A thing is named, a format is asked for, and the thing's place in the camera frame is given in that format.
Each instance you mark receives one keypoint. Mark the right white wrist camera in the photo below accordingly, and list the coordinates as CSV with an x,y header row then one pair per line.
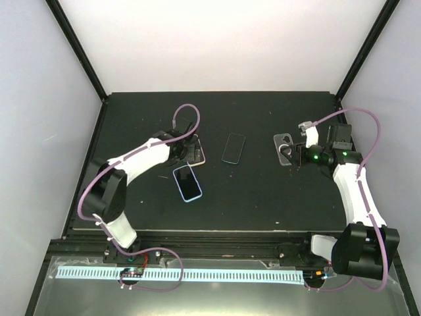
x,y
309,131

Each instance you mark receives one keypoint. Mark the right small circuit board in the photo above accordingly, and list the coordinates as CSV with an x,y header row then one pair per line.
x,y
322,275

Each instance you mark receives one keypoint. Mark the white slotted cable duct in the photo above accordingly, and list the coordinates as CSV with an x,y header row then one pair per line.
x,y
186,275

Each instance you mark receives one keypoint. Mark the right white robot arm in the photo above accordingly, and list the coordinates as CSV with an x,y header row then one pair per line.
x,y
367,246

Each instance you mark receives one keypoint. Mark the clear phone case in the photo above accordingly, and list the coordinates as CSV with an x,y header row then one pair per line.
x,y
283,139

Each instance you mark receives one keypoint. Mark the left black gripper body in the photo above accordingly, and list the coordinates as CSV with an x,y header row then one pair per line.
x,y
184,156

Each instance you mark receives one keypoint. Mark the teal phone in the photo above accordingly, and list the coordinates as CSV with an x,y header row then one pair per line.
x,y
233,148

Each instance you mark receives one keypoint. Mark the left black frame post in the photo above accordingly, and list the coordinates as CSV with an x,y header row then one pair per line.
x,y
71,37

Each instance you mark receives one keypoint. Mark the phone in blue case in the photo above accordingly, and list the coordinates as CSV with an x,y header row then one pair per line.
x,y
187,183

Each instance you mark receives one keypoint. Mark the left small circuit board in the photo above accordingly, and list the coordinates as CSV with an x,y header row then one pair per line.
x,y
132,272

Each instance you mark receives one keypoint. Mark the right black frame post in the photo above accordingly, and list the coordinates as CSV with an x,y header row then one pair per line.
x,y
369,42

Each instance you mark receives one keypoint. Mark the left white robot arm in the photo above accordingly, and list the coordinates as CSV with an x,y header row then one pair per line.
x,y
105,186

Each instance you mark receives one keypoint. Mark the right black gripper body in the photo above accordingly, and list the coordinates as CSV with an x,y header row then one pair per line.
x,y
305,159

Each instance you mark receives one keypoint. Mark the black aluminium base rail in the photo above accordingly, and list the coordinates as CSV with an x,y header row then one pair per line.
x,y
287,248

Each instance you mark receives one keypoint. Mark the black frame post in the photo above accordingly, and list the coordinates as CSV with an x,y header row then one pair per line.
x,y
369,42
71,37

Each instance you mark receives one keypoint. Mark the small circuit board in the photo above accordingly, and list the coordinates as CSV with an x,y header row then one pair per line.
x,y
322,275
132,272

